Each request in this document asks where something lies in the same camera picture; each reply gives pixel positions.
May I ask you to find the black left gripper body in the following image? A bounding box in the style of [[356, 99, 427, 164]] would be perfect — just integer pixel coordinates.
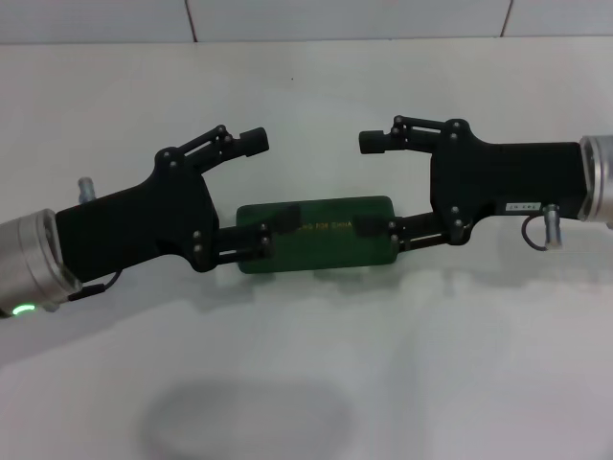
[[55, 146, 222, 289]]

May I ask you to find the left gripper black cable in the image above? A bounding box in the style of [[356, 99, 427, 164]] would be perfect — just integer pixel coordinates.
[[66, 269, 125, 303]]

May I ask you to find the right gripper silver connector plug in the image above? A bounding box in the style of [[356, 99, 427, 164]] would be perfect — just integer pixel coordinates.
[[542, 202, 563, 251]]

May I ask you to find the right gripper thin cable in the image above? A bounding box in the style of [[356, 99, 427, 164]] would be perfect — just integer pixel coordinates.
[[522, 215, 550, 251]]

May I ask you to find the left gripper silver connector plug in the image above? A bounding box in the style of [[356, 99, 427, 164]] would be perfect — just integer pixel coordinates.
[[77, 176, 98, 203]]

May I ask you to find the gripper silver connector plug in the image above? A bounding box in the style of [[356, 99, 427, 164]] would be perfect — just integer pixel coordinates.
[[77, 176, 98, 203], [542, 202, 563, 251]]

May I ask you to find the green glasses case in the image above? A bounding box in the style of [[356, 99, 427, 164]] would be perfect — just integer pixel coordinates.
[[235, 194, 399, 276]]

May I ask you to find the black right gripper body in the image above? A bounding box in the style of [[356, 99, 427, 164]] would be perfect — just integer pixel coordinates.
[[429, 118, 584, 246]]

